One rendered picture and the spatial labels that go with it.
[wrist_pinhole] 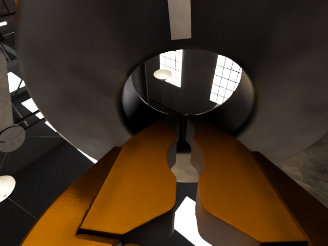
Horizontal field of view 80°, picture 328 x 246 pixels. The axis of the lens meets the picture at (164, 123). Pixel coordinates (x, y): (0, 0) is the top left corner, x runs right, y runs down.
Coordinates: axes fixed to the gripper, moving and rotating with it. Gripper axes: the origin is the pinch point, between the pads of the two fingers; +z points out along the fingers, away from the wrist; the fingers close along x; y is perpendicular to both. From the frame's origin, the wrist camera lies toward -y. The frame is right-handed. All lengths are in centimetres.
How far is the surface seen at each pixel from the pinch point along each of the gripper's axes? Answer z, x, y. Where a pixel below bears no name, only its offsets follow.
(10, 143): 167, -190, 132
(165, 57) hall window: 856, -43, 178
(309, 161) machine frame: 20.7, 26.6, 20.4
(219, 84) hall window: 721, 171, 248
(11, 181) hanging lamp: 252, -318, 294
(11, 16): 304, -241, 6
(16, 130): 176, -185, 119
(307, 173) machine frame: 20.9, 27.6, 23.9
